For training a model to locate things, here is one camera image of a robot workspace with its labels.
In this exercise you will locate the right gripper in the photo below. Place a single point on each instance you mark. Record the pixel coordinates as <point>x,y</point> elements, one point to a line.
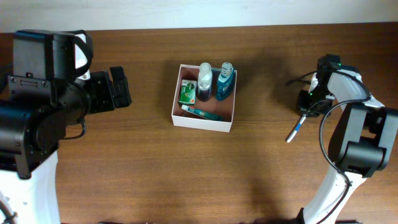
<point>305,103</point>

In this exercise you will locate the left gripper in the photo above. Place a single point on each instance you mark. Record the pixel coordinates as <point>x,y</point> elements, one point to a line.
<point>104,92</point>

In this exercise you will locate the blue white toothbrush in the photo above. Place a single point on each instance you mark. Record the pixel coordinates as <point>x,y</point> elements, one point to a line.
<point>295,129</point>

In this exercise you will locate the green Dettol soap box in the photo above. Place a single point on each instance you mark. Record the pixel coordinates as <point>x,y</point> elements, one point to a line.
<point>187,92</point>

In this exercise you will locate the clear dark liquid bottle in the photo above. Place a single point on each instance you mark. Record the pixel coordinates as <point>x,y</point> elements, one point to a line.
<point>205,78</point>

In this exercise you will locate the teal white toothpaste tube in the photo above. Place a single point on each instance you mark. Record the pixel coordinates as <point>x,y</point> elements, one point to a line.
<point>201,113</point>

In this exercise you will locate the teal mouthwash bottle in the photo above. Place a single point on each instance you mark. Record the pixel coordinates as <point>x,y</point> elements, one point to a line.
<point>224,81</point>

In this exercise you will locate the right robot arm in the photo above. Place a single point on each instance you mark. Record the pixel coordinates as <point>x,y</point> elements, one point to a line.
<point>357,134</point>

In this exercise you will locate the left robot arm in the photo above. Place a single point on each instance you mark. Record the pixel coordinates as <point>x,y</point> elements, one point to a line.
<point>50,87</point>

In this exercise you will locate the white cardboard box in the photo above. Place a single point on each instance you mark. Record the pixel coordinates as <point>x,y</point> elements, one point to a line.
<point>224,108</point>

